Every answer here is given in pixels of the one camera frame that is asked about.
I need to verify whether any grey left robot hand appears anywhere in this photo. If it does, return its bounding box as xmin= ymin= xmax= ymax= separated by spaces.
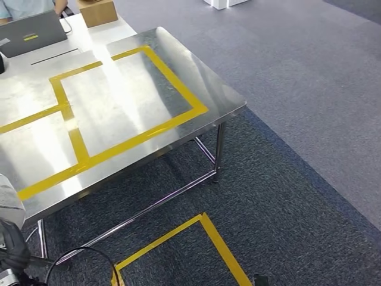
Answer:
xmin=0 ymin=219 xmax=30 ymax=274

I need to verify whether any black robot torso part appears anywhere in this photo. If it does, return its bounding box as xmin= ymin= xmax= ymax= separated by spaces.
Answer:
xmin=252 ymin=273 xmax=269 ymax=286

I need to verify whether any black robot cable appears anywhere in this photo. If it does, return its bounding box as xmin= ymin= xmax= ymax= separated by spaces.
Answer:
xmin=44 ymin=246 xmax=121 ymax=286

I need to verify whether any person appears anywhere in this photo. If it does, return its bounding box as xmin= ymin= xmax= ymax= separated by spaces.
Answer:
xmin=0 ymin=0 xmax=69 ymax=21

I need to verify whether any white plastic body part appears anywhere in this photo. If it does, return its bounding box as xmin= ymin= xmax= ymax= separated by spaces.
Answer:
xmin=0 ymin=173 xmax=26 ymax=231

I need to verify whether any stainless steel workbench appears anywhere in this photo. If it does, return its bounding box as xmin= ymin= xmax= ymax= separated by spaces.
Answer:
xmin=0 ymin=26 xmax=247 ymax=269

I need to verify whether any white plinth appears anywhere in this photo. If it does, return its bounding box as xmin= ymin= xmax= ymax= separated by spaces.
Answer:
xmin=203 ymin=0 xmax=250 ymax=11

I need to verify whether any grey laptop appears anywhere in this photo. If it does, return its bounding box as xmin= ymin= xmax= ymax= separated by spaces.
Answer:
xmin=0 ymin=10 xmax=69 ymax=59

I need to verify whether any brown cardboard box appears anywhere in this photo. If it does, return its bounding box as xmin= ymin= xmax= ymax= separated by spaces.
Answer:
xmin=75 ymin=0 xmax=118 ymax=29

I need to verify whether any black laptop cable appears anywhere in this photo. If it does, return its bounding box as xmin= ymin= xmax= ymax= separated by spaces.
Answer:
xmin=60 ymin=10 xmax=74 ymax=36

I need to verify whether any white office desk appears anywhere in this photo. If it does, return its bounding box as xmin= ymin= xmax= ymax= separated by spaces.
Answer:
xmin=0 ymin=11 xmax=137 ymax=80

